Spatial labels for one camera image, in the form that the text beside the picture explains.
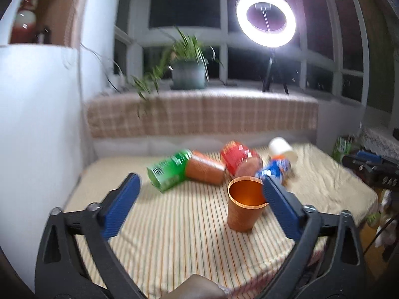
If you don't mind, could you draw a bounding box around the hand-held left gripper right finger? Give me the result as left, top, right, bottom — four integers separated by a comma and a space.
258, 176, 369, 299

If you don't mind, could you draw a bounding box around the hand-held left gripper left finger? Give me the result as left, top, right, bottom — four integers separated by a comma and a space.
34, 172, 148, 299

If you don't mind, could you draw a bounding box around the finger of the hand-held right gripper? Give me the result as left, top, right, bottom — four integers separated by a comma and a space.
342, 150, 385, 175

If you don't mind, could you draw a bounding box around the shiny orange cup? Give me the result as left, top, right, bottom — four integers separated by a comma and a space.
227, 176, 269, 233

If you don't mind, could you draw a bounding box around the blue cup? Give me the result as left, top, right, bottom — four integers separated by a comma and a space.
255, 159, 292, 185

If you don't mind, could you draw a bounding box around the green cup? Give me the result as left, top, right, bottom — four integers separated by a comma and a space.
146, 149, 193, 193

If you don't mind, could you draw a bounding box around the white cup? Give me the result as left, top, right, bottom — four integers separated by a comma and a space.
268, 137, 298, 164

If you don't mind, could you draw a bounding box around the red cup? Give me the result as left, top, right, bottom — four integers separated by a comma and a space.
220, 141, 264, 178

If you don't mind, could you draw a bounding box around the brown-orange cup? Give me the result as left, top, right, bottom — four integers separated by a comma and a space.
185, 150, 227, 185

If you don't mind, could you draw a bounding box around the green bag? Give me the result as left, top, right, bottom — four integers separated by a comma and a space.
332, 135, 362, 163

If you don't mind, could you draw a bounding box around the patterned cloth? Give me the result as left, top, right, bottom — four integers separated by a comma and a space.
362, 127, 399, 159

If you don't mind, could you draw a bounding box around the striped bed sheet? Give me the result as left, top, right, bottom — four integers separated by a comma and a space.
64, 143, 378, 299

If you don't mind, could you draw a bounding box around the brown rounded object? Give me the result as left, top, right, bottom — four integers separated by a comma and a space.
167, 273, 233, 299

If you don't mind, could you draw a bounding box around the black light tripod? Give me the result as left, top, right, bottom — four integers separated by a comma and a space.
261, 47, 290, 94

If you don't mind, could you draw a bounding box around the plaid cushion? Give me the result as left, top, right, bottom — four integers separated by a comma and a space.
86, 88, 319, 139

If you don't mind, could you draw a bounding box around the potted green plant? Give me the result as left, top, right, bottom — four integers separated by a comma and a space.
131, 26, 223, 100

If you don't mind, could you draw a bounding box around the red fire extinguisher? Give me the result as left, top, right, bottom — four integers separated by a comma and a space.
12, 0, 39, 42

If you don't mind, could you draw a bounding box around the ring light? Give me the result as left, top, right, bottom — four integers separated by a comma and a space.
236, 0, 297, 44

